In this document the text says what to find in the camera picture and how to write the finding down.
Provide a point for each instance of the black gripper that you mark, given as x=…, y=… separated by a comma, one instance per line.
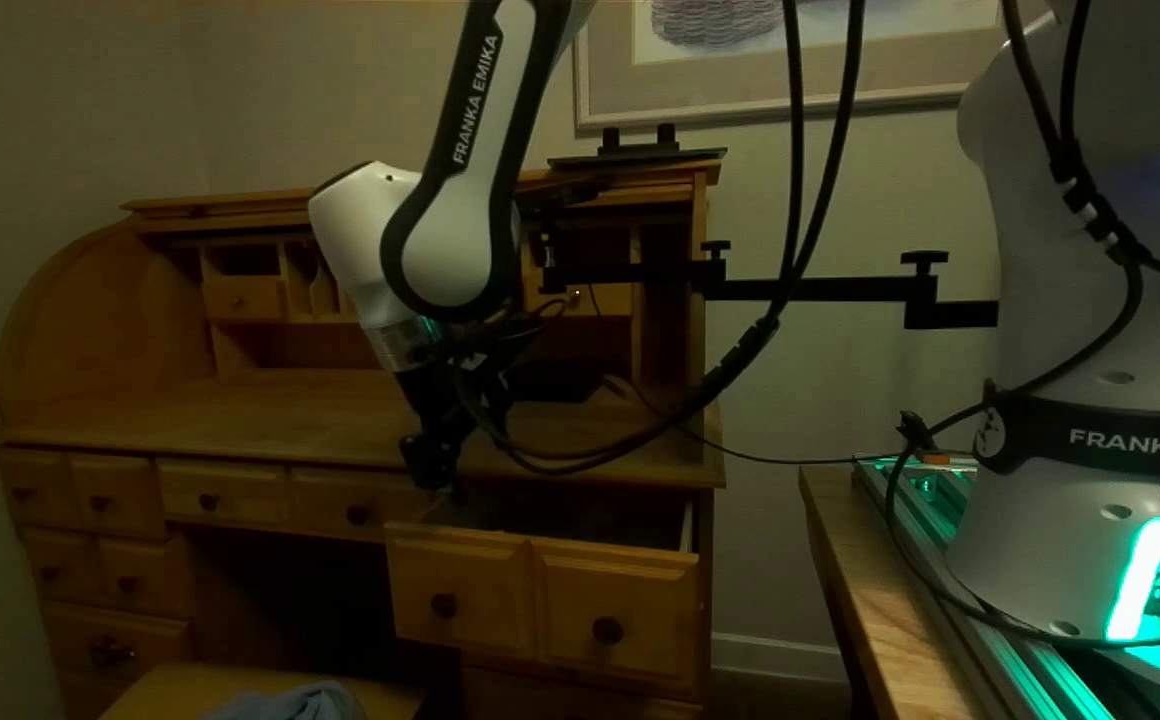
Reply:
x=445, y=401

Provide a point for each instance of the black box on desk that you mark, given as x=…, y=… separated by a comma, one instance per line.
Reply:
x=563, y=384

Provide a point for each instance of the wooden stool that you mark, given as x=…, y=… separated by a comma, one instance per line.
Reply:
x=181, y=694

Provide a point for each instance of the small wooden pigeonhole drawer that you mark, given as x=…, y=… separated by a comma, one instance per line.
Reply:
x=595, y=302
x=247, y=302

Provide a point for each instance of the closed wooden desk drawer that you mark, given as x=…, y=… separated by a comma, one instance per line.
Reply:
x=66, y=560
x=126, y=633
x=43, y=480
x=247, y=490
x=114, y=487
x=341, y=498
x=143, y=567
x=540, y=702

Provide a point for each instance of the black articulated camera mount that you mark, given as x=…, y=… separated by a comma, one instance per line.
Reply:
x=863, y=287

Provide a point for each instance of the blue cloth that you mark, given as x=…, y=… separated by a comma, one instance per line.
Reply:
x=286, y=707

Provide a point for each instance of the metal robot mounting plate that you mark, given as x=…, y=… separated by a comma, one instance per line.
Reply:
x=1047, y=685

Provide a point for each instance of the framed wall picture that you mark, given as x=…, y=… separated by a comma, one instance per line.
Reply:
x=686, y=73

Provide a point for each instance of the wooden roll-top desk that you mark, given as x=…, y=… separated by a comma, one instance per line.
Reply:
x=103, y=332

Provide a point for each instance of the open wooden desk drawer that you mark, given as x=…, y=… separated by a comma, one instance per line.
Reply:
x=485, y=572

